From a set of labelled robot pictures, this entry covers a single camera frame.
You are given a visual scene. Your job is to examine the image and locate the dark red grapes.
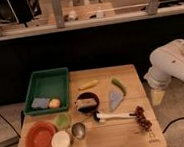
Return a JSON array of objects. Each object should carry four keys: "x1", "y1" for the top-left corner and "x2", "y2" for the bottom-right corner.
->
[{"x1": 135, "y1": 106, "x2": 152, "y2": 132}]

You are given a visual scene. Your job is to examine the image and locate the orange yellow fruit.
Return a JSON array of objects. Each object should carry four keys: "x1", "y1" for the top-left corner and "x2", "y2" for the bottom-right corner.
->
[{"x1": 48, "y1": 98, "x2": 61, "y2": 109}]

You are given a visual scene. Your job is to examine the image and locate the black cable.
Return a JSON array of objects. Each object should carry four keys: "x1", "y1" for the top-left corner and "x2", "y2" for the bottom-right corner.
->
[{"x1": 160, "y1": 115, "x2": 184, "y2": 135}]

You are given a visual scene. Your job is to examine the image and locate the red plastic bowl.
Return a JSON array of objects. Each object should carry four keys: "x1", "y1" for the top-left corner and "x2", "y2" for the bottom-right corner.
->
[{"x1": 24, "y1": 121, "x2": 56, "y2": 147}]

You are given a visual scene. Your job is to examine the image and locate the green plastic tray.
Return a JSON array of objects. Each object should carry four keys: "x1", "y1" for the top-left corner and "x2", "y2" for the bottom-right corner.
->
[{"x1": 23, "y1": 67, "x2": 70, "y2": 116}]

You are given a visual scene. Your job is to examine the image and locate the yellow banana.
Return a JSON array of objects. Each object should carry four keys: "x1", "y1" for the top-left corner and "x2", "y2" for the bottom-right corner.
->
[{"x1": 78, "y1": 80, "x2": 99, "y2": 91}]

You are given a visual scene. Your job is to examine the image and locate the white bowl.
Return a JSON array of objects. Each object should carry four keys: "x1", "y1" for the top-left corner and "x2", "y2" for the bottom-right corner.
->
[{"x1": 51, "y1": 131, "x2": 71, "y2": 147}]

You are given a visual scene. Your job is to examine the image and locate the brown bread slice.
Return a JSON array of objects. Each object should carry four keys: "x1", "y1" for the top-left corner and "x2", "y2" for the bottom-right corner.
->
[{"x1": 76, "y1": 98, "x2": 97, "y2": 109}]

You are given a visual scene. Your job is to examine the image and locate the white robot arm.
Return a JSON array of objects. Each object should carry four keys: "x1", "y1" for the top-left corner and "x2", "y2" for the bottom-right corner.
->
[{"x1": 143, "y1": 39, "x2": 184, "y2": 106}]

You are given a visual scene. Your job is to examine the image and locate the steel metal cup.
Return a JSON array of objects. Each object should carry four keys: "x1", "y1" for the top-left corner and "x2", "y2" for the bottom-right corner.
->
[{"x1": 71, "y1": 123, "x2": 86, "y2": 139}]

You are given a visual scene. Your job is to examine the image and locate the green plastic cup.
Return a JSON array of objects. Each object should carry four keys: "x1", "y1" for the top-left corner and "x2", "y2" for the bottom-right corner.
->
[{"x1": 54, "y1": 113, "x2": 71, "y2": 129}]

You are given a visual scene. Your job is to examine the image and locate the black bowl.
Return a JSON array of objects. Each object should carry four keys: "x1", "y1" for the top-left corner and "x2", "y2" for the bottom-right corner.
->
[{"x1": 75, "y1": 92, "x2": 100, "y2": 113}]

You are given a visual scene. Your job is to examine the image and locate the grey blue cloth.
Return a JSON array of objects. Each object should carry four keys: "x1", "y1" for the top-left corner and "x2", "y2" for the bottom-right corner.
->
[{"x1": 108, "y1": 89, "x2": 124, "y2": 112}]

